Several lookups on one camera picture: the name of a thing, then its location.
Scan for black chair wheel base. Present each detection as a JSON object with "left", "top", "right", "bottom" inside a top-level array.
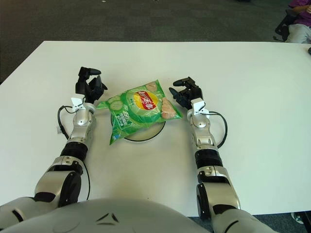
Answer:
[{"left": 290, "top": 210, "right": 311, "bottom": 224}]

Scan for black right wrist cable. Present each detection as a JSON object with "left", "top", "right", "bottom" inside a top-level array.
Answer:
[{"left": 207, "top": 111, "right": 228, "bottom": 149}]

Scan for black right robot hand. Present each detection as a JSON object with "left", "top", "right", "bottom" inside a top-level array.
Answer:
[{"left": 169, "top": 76, "right": 204, "bottom": 110}]

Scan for white plate black rim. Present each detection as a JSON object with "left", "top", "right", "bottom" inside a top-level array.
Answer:
[{"left": 110, "top": 114, "right": 167, "bottom": 143}]

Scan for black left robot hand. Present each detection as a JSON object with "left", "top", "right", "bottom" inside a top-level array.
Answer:
[{"left": 74, "top": 66, "right": 108, "bottom": 104}]

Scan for grey robot torso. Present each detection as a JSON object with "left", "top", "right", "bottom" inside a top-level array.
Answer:
[{"left": 0, "top": 198, "right": 217, "bottom": 233}]

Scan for seated person purple shirt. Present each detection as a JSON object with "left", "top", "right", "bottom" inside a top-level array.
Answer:
[{"left": 288, "top": 0, "right": 311, "bottom": 44}]

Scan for black office chair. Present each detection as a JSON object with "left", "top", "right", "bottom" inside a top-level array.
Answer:
[{"left": 274, "top": 9, "right": 296, "bottom": 42}]

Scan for green potato chips bag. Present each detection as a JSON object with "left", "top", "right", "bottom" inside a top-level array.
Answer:
[{"left": 96, "top": 78, "right": 183, "bottom": 146}]

